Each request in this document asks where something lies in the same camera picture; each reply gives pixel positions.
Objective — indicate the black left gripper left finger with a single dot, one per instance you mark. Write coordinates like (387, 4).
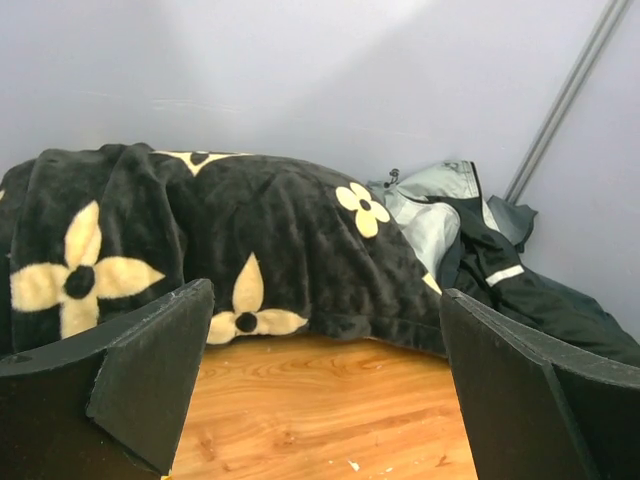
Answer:
(111, 402)

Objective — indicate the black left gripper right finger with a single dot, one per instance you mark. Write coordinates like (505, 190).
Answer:
(535, 407)

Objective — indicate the dark grey zip jacket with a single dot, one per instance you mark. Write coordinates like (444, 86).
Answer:
(475, 245)

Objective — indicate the black blanket with cream flowers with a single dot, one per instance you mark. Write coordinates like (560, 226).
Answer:
(289, 246)

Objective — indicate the right rear aluminium frame post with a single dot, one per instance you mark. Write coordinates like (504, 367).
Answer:
(600, 36)

